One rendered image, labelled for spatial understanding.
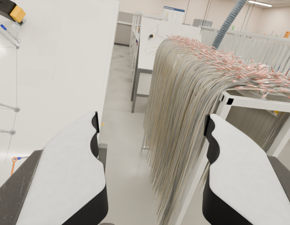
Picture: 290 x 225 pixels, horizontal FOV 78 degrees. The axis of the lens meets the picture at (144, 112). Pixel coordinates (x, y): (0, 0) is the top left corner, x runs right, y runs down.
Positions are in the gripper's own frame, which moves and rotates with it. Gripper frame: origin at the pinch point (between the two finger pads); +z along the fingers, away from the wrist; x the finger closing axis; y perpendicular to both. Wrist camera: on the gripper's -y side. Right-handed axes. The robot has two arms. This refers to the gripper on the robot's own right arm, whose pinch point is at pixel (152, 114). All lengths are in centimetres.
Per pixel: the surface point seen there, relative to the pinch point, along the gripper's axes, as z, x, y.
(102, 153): 65, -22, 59
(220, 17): 1179, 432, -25
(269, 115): 65, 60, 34
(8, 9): 49, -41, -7
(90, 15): 63, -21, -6
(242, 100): 49, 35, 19
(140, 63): 308, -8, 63
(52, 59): 51, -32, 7
